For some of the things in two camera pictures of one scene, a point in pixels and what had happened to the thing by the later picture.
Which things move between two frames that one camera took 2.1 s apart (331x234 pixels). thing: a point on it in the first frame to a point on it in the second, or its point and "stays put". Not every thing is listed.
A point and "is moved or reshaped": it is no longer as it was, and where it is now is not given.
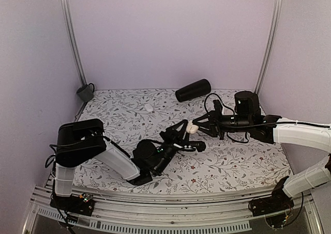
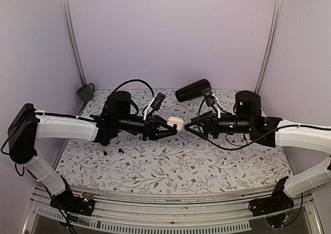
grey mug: x=85 y=93 stays put
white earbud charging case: x=191 y=127 is moved or reshaped
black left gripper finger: x=173 y=133 to x=162 y=122
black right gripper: x=211 y=115 stays put
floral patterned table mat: x=227 y=164 stays put
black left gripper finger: x=192 y=145 to x=163 y=134
